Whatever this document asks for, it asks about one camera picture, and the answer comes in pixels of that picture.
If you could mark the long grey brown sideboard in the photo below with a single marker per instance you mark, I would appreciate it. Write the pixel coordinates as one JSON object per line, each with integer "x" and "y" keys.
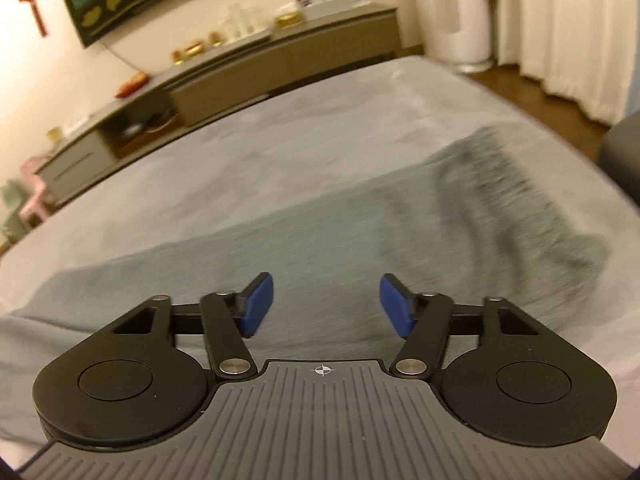
{"x": 225, "y": 85}

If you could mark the white curtain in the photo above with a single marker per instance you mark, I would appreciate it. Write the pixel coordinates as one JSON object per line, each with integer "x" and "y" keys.
{"x": 565, "y": 35}

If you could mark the amber glass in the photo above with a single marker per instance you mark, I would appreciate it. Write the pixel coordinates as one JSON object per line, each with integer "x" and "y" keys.
{"x": 177, "y": 56}
{"x": 215, "y": 39}

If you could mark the plate of fruit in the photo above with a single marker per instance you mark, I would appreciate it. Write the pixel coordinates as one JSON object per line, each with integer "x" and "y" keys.
{"x": 132, "y": 85}

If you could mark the gold tissue box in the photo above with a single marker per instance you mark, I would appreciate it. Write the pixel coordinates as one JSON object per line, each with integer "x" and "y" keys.
{"x": 289, "y": 17}

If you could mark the group of clear glasses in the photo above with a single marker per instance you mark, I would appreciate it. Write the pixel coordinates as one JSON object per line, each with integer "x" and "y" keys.
{"x": 242, "y": 22}

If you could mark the white cylindrical appliance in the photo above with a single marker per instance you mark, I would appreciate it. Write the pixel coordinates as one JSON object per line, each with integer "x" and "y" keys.
{"x": 462, "y": 15}

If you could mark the green plastic chair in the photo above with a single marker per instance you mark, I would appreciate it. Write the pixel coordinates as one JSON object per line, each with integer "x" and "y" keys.
{"x": 11, "y": 212}

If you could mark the yellow green cup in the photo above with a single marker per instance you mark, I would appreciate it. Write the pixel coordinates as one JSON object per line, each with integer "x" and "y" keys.
{"x": 54, "y": 135}

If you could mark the pink plastic chair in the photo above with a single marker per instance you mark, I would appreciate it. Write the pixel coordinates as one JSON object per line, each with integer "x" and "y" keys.
{"x": 37, "y": 195}

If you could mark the gold bowl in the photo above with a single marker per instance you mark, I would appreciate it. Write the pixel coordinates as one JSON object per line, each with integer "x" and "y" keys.
{"x": 194, "y": 51}

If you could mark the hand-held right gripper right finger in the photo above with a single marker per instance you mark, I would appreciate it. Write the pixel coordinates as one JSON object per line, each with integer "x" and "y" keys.
{"x": 395, "y": 305}

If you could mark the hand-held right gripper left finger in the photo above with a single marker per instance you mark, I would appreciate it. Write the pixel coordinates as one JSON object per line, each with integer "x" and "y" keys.
{"x": 257, "y": 305}

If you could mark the white organizer box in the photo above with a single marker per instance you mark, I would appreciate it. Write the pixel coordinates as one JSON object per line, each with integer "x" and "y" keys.
{"x": 332, "y": 9}

